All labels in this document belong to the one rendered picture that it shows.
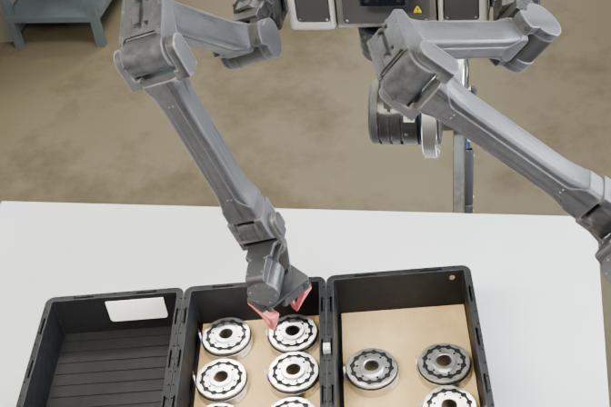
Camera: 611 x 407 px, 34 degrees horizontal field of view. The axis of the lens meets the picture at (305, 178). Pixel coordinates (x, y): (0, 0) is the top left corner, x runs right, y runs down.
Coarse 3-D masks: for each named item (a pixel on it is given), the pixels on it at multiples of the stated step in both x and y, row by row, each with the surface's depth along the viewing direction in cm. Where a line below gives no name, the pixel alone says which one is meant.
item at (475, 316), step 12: (336, 276) 212; (348, 276) 211; (360, 276) 211; (372, 276) 210; (384, 276) 210; (396, 276) 210; (468, 276) 207; (468, 288) 205; (468, 300) 202; (480, 336) 195; (480, 348) 192; (480, 360) 190; (492, 396) 183
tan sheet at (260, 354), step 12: (204, 324) 219; (252, 324) 217; (264, 324) 217; (252, 336) 215; (264, 336) 214; (252, 348) 212; (264, 348) 212; (204, 360) 211; (240, 360) 210; (252, 360) 209; (264, 360) 209; (252, 372) 207; (264, 372) 206; (252, 384) 204; (264, 384) 204; (252, 396) 202; (264, 396) 202; (312, 396) 200
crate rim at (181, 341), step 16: (192, 288) 214; (208, 288) 213; (224, 288) 213; (240, 288) 213; (320, 288) 209; (320, 304) 206; (320, 320) 202; (320, 336) 199; (176, 352) 200; (320, 352) 196; (176, 368) 197; (320, 368) 193; (176, 384) 194; (320, 384) 190; (176, 400) 191; (320, 400) 187
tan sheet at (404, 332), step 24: (360, 312) 217; (384, 312) 216; (408, 312) 215; (432, 312) 214; (456, 312) 213; (360, 336) 211; (384, 336) 210; (408, 336) 210; (432, 336) 209; (456, 336) 208; (408, 360) 205; (408, 384) 200
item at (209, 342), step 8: (224, 320) 215; (232, 320) 215; (240, 320) 214; (208, 328) 214; (216, 328) 213; (240, 328) 212; (248, 328) 212; (208, 336) 212; (240, 336) 211; (248, 336) 210; (208, 344) 210; (216, 344) 210; (224, 344) 209; (232, 344) 209; (240, 344) 209; (216, 352) 208; (224, 352) 208; (232, 352) 208
